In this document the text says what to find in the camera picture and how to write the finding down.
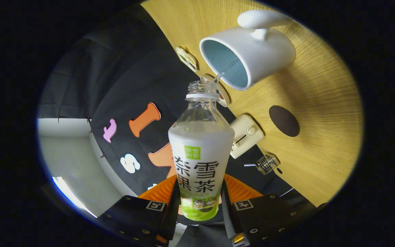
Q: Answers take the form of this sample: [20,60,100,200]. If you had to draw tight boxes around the white round plate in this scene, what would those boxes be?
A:
[215,82,230,107]

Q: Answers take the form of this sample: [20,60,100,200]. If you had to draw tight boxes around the white divided dish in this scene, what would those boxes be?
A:
[176,46,198,72]

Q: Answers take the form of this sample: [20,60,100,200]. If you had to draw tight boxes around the white toaster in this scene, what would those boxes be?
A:
[229,114,264,159]

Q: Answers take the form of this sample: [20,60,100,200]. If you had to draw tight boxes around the wire mesh utensil holder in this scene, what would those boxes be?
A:
[255,153,281,175]

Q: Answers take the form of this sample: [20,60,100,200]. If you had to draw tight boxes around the white cup with handle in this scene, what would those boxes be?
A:
[199,10,296,91]

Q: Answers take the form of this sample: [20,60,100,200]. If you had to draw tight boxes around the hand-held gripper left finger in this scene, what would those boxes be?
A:
[98,175,181,247]

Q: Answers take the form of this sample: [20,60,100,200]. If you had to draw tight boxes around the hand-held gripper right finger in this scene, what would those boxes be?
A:
[221,174,316,247]

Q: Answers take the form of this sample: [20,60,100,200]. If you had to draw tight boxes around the dark round coaster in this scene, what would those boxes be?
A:
[269,105,300,137]

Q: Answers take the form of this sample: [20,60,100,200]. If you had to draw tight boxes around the wooden table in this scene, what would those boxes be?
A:
[141,0,364,207]

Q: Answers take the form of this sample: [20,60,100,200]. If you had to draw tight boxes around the white green label juice bottle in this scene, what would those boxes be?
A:
[168,81,235,221]

